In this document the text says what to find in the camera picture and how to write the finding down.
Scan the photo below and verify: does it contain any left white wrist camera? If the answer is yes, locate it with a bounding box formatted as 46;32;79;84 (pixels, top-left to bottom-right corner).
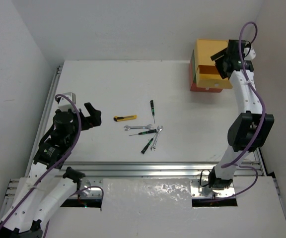
56;92;76;112

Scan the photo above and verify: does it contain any aluminium front rail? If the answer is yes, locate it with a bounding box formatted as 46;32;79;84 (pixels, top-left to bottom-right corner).
3;161;263;199

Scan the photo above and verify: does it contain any diagonal silver wrench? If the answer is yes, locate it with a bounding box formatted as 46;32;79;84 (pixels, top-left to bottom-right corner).
150;125;163;151

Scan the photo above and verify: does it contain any horizontal silver wrench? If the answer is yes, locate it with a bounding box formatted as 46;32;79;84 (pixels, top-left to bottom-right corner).
124;124;153;131

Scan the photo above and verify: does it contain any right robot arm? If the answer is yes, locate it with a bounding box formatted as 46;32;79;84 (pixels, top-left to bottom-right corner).
199;40;275;191

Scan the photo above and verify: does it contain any yellow drawer box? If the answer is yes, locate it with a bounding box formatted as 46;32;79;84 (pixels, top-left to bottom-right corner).
194;39;232;90

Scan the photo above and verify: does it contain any green drawer box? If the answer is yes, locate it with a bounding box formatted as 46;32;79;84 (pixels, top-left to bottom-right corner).
191;51;197;84

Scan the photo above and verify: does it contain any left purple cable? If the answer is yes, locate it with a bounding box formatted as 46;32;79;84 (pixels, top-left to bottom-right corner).
0;94;104;238

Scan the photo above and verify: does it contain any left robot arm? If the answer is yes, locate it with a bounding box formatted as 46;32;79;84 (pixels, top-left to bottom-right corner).
0;103;101;238

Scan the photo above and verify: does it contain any white foam sheet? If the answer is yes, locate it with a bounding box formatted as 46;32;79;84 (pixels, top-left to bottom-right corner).
103;178;192;211

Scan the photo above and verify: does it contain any black green screwdriver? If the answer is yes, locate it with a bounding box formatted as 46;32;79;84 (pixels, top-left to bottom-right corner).
131;129;157;136
141;136;156;154
150;100;155;123

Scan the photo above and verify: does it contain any red drawer box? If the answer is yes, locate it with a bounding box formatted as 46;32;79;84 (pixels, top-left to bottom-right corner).
189;62;222;93

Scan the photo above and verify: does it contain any yellow utility knife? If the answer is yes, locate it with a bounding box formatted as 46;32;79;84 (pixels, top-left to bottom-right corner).
113;115;137;122

